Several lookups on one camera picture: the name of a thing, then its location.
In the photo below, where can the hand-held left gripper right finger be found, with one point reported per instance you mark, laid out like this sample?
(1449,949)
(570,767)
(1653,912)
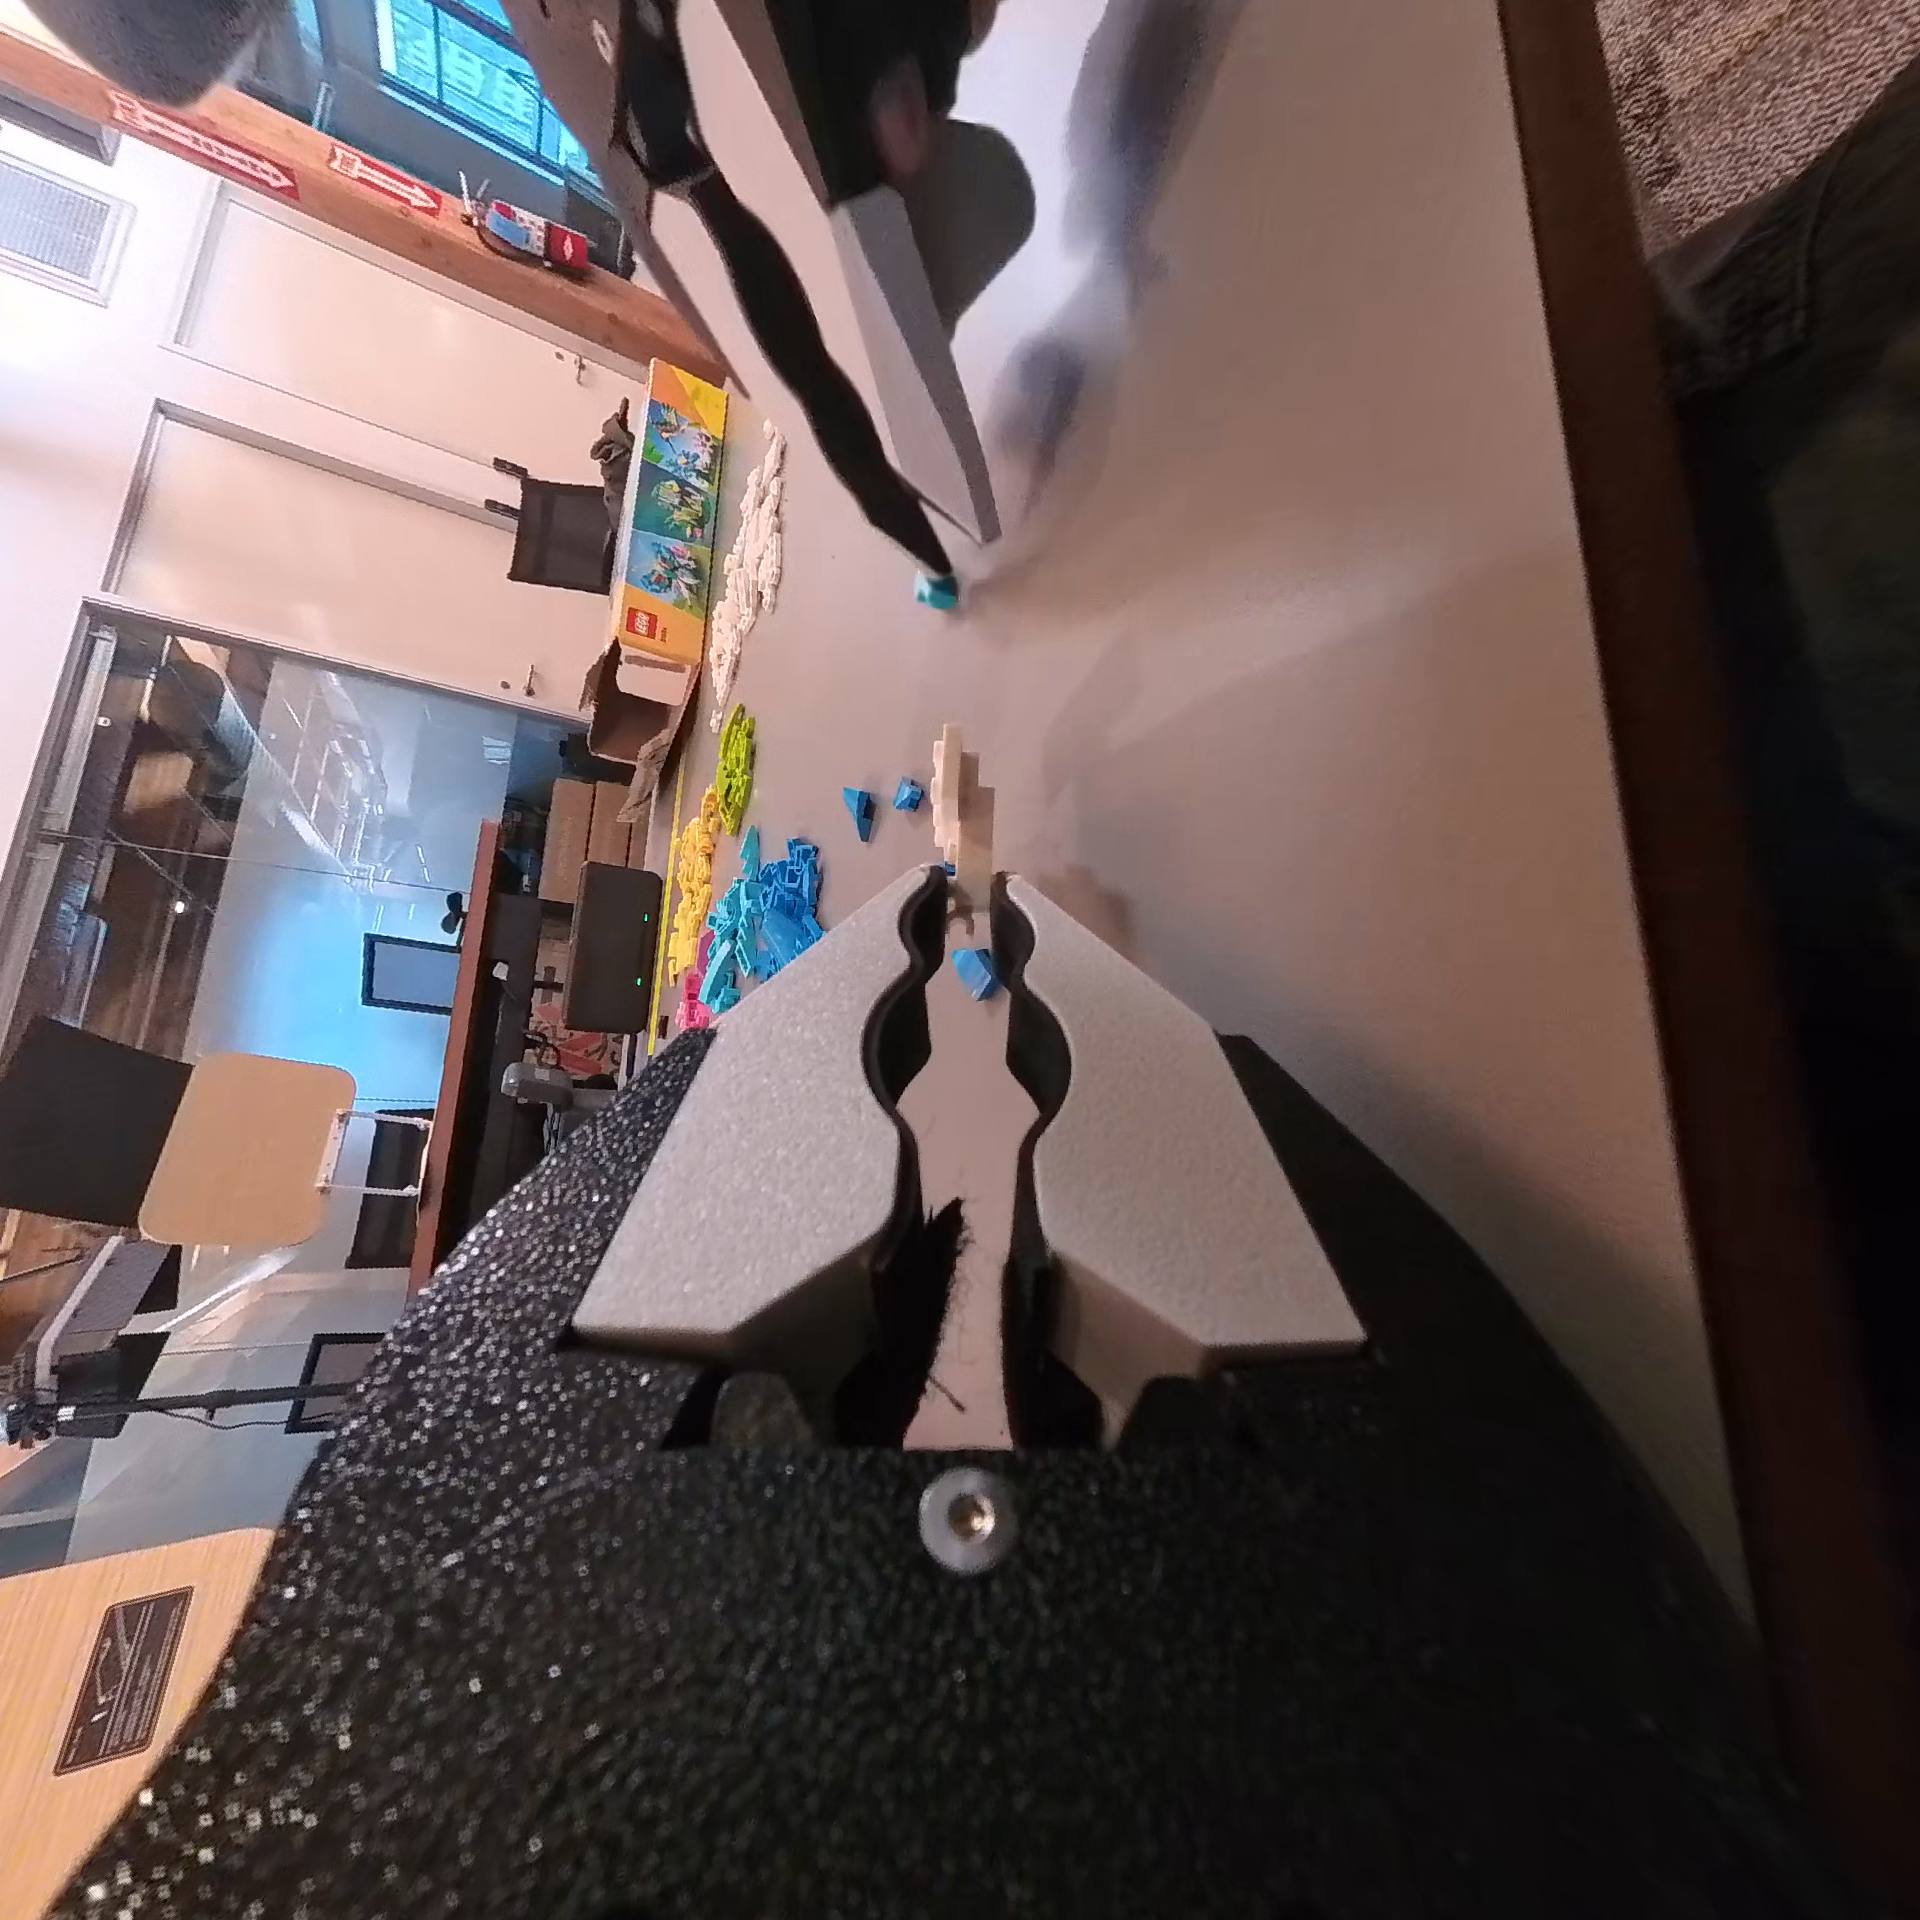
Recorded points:
(1185,1202)

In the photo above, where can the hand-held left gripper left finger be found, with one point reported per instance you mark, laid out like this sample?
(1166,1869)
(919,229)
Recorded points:
(749,1202)

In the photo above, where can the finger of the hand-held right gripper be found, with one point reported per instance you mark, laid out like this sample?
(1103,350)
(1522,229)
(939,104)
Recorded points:
(908,344)
(602,134)

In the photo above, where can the turquoise curved lego piece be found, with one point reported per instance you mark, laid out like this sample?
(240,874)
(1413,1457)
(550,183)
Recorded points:
(939,589)

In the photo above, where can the white stepped lego assembly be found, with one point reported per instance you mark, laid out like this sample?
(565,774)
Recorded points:
(962,809)

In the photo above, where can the pile of pink lego pieces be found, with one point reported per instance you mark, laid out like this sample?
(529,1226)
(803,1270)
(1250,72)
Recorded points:
(699,997)

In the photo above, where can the pile of white lego pieces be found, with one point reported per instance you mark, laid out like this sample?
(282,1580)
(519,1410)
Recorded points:
(749,570)

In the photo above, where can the pile of turquoise lego pieces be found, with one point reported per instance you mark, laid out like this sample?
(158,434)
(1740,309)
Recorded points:
(765,914)

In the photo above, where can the yellow lego set box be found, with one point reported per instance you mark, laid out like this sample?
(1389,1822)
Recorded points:
(666,509)

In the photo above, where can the pile of yellow lego pieces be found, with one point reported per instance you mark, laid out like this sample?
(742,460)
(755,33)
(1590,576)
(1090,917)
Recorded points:
(693,884)

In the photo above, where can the pile of lime lego pieces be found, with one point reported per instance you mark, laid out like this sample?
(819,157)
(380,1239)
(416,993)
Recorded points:
(736,763)

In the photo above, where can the red fire extinguisher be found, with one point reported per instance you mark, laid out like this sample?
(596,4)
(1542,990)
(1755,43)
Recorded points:
(535,232)

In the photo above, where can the wooden beam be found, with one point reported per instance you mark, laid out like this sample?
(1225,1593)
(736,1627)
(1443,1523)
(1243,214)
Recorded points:
(449,256)

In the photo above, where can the red arrow sticker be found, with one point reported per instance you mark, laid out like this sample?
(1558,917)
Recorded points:
(386,180)
(203,146)

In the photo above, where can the grey battery charger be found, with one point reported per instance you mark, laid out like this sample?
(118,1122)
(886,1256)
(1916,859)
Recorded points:
(535,1077)

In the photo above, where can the black box with green lights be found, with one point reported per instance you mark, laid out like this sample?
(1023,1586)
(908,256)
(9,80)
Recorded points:
(612,944)

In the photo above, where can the wood-edged desk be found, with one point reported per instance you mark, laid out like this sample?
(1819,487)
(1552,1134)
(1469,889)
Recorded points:
(463,1082)

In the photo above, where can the yellow tape strip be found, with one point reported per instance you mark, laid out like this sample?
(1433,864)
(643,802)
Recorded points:
(663,842)

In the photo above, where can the black mesh chair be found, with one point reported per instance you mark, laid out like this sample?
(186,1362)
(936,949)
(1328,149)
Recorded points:
(565,524)

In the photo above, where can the brown cardboard boxes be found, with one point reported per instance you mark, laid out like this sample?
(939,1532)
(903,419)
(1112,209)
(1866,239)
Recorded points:
(592,842)

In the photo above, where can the small black monitor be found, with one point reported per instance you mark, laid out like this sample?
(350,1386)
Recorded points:
(412,969)

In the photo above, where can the tan rounded board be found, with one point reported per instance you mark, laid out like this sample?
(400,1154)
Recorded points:
(246,1146)

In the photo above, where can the black square panel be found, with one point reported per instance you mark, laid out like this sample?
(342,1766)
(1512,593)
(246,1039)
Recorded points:
(90,1117)

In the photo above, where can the tan table with sticker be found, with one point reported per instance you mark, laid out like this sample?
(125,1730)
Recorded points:
(105,1696)

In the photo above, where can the white wall vent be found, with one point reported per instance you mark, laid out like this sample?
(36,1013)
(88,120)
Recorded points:
(62,223)

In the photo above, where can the black camera boom stand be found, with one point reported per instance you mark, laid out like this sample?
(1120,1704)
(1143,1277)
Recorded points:
(163,1404)

